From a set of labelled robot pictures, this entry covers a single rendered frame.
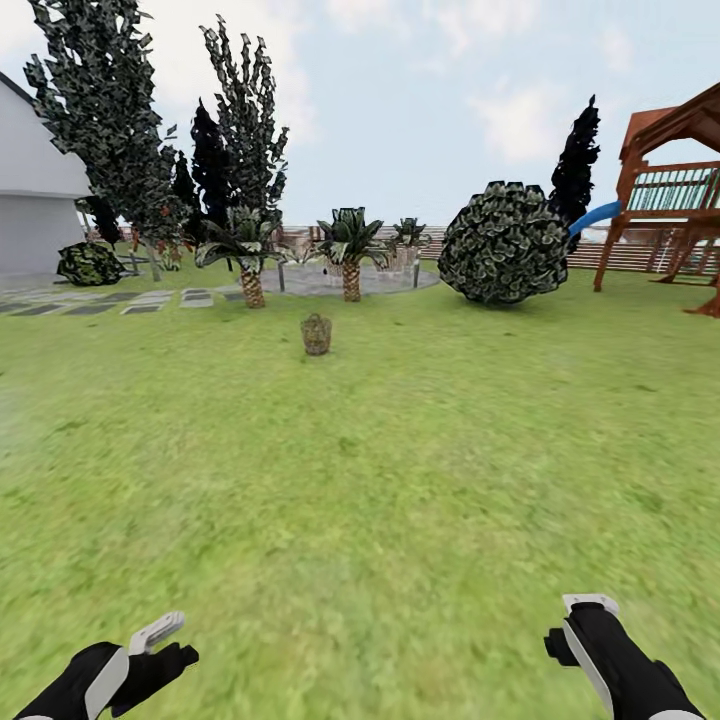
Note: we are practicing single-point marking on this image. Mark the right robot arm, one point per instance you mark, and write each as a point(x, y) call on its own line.
point(631, 685)

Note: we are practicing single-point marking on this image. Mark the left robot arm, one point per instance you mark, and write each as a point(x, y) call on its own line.
point(104, 674)

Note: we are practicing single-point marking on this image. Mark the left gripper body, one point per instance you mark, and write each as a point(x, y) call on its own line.
point(159, 670)

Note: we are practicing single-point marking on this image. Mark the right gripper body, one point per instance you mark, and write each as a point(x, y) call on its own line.
point(563, 651)

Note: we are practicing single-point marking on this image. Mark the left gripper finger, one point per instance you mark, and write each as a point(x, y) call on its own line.
point(189, 656)

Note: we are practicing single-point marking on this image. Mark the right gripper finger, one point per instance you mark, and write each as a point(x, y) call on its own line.
point(550, 650)

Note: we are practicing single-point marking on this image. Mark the wicker basket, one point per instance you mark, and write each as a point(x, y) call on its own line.
point(321, 336)

